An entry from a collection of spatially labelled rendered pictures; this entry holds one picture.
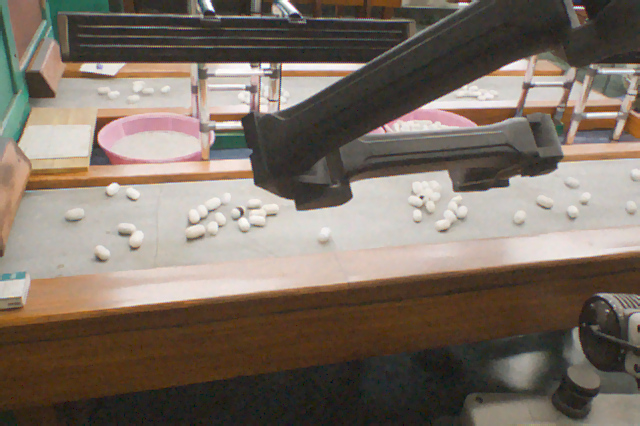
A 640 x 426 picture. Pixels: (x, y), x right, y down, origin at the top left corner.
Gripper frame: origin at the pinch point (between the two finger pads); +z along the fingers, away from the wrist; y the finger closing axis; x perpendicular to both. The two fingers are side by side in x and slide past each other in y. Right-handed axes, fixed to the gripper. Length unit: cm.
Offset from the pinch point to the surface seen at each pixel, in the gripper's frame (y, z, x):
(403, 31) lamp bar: 8.5, -2.4, -28.1
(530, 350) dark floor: -65, 76, 48
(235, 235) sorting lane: 40.8, 12.1, 6.4
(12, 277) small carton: 76, 0, 11
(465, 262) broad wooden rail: 2.4, -3.8, 15.7
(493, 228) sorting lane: -11.6, 7.7, 9.3
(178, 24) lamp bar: 49, -2, -28
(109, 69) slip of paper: 66, 80, -52
